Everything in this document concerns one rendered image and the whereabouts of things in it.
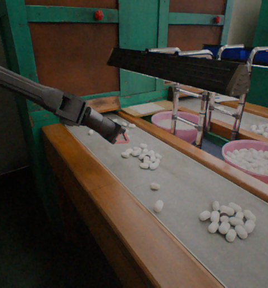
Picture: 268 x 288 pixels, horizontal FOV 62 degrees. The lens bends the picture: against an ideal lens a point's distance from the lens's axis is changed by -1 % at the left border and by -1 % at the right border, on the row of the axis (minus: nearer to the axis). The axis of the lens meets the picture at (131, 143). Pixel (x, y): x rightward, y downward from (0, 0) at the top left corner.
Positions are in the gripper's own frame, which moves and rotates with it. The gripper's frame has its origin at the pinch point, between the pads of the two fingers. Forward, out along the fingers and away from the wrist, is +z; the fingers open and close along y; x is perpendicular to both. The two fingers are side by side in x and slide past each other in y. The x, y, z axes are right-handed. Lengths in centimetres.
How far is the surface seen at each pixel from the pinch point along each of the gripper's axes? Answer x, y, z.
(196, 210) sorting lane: 4.8, -33.0, 6.9
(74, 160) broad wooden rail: 15.9, 5.9, -10.3
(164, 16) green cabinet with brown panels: -67, 46, 12
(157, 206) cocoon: 9.5, -27.7, -1.6
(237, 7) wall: -219, 150, 155
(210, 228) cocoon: 5.7, -40.2, 3.5
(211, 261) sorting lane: 10.6, -45.5, 0.2
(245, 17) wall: -227, 152, 183
